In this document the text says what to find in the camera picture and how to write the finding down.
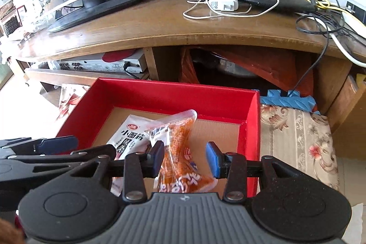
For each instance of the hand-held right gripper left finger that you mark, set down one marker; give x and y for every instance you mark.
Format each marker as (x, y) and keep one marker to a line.
(155, 159)

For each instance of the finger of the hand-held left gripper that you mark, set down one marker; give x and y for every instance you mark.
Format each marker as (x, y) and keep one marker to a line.
(94, 152)
(58, 144)

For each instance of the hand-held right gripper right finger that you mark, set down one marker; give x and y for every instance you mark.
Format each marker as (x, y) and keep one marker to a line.
(214, 159)

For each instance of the orange snack packet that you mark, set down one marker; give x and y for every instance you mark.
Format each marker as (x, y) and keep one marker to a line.
(178, 152)

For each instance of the red cardboard box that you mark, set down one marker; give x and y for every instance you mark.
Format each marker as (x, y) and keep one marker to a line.
(171, 98)

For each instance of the white snack packet red label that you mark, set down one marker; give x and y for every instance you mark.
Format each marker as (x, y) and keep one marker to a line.
(133, 135)

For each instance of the printed plastic bag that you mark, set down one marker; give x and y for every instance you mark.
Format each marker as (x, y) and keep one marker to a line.
(71, 98)

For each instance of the floral patterned cloth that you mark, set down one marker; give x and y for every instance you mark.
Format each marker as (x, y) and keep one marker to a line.
(297, 141)

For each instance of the silver media player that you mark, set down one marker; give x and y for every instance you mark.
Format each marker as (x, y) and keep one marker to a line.
(114, 65)

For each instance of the blue foam mat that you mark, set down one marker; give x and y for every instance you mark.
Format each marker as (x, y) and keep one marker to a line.
(286, 102)

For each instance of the red round disc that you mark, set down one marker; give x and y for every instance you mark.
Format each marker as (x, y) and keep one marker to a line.
(117, 55)

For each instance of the orange plastic bag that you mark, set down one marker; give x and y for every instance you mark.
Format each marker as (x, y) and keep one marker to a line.
(274, 66)

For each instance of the wooden cabinet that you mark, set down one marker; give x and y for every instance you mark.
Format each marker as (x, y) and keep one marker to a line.
(143, 24)

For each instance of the white plug charger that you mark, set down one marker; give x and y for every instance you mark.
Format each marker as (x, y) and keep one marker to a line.
(223, 3)

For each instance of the small picture frame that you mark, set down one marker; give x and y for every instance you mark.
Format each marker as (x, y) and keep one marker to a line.
(22, 15)

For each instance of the black wall adapter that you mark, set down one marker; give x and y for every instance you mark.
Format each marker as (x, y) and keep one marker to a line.
(354, 8)

